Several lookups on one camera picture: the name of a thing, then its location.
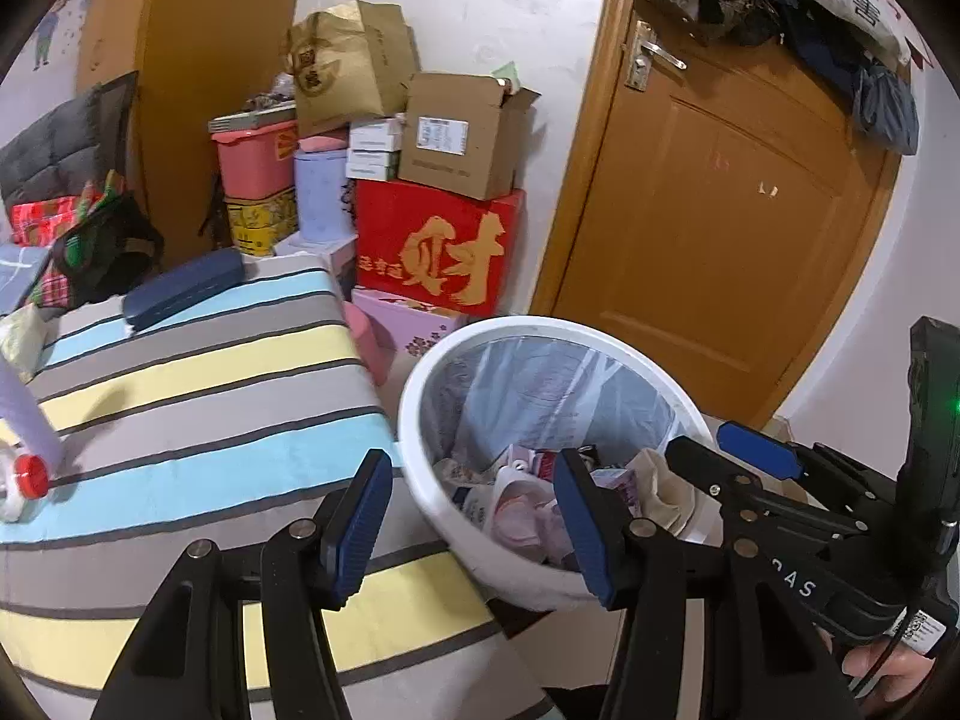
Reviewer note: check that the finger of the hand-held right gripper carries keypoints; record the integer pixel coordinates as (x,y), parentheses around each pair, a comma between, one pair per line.
(757,450)
(705,465)

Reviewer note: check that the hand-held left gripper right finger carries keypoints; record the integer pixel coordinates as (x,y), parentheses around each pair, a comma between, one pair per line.
(589,532)

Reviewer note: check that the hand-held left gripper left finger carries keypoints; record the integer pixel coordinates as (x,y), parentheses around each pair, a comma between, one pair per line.
(356,532)

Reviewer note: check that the cream bag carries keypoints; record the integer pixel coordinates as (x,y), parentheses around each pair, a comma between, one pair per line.
(664,487)

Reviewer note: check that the white purple milk carton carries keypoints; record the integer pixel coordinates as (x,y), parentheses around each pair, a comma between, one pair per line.
(616,484)

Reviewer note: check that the white round waste bin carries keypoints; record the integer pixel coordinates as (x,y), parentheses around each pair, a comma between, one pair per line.
(420,420)

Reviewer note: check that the person's right hand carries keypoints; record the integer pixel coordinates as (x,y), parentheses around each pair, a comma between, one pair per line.
(900,682)

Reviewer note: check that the pink packet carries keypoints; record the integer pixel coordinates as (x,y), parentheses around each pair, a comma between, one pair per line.
(525,521)

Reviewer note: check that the clear plastic bin liner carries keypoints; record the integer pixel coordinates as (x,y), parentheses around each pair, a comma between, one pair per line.
(540,382)

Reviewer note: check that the pink plastic stool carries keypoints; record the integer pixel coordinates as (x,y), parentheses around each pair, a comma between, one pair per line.
(367,345)

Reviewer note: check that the striped blanket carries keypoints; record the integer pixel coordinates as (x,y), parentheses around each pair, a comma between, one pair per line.
(187,405)

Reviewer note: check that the lavender floral box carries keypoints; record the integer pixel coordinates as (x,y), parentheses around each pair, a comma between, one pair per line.
(405,322)

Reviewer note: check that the wooden door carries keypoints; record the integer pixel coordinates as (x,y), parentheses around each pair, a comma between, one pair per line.
(712,202)

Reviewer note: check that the white square box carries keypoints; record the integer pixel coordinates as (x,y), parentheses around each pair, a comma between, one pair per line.
(330,255)

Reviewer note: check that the dark blue glasses case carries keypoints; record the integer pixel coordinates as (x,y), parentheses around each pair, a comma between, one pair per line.
(184,289)

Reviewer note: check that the red box with gold print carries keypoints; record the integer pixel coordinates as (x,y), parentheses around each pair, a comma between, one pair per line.
(390,225)

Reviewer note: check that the yellow patterned box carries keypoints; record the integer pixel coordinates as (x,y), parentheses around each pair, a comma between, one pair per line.
(259,221)

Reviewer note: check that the plastic bottle with red cap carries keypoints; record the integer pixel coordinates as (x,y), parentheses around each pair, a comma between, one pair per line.
(30,474)

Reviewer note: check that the lavender round container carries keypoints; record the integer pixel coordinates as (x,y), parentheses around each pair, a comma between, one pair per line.
(322,195)

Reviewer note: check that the lavender ribbed plastic bottle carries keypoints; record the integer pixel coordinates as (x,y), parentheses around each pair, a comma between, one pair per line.
(30,420)

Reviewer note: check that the grey blue cloth bag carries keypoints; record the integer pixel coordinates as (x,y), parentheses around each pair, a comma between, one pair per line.
(889,112)

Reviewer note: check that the black bag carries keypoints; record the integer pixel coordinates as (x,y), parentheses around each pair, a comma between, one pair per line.
(120,255)

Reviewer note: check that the small white box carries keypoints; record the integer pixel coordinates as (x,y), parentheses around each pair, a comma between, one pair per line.
(375,135)
(373,166)

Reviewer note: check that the brown cardboard box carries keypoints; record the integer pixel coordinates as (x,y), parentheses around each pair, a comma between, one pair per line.
(480,172)

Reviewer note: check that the pink plastic basket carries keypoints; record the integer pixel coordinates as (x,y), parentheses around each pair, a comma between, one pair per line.
(247,165)

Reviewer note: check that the pale green tissue pack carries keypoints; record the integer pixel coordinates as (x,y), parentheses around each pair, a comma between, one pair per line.
(22,337)

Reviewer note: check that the pink lid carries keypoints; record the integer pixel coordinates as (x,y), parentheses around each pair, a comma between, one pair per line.
(324,142)

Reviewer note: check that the green patterned flat box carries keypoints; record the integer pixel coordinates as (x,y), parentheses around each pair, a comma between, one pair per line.
(251,121)

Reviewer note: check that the blue folded cloth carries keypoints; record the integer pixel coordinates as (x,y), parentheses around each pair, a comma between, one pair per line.
(19,270)

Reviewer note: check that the green item in cardboard box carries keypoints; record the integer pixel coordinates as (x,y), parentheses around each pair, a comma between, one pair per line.
(506,79)

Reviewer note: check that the red plaid bag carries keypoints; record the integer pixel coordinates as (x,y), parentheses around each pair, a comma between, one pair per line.
(45,214)

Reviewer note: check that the white printed tote bag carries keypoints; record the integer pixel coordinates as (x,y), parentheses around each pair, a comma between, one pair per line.
(855,4)

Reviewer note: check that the brown paper bag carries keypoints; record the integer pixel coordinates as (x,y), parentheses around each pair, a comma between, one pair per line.
(352,67)

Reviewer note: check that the grey quilted cushion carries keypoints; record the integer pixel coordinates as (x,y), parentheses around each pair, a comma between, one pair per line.
(52,150)

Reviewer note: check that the wooden wardrobe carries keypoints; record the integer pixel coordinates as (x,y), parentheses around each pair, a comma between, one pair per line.
(202,52)

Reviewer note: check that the cartoon wall sticker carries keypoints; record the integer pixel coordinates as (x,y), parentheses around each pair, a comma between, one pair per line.
(45,37)

